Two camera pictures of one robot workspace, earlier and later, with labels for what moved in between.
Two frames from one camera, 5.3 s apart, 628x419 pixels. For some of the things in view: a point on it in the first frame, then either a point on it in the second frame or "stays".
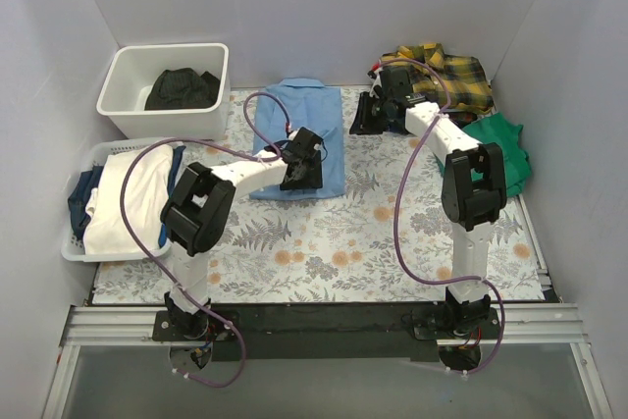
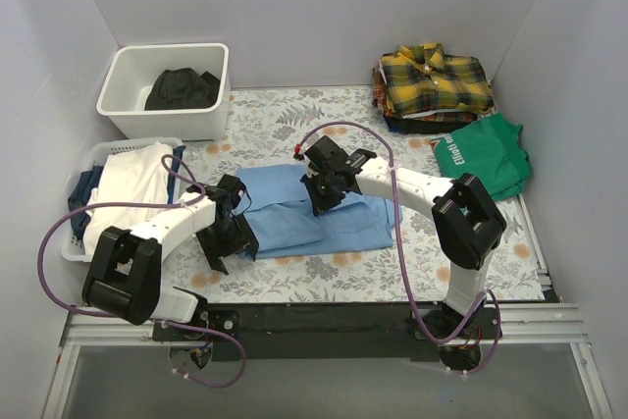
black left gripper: (304, 172) to (228, 246)
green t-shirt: (500, 130) stays
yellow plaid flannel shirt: (456, 80) stays
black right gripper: (366, 115) to (318, 192)
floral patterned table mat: (388, 241) stays
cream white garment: (146, 192) stays
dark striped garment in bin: (183, 88) stays
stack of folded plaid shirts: (456, 83) stays
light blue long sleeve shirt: (301, 103) to (282, 218)
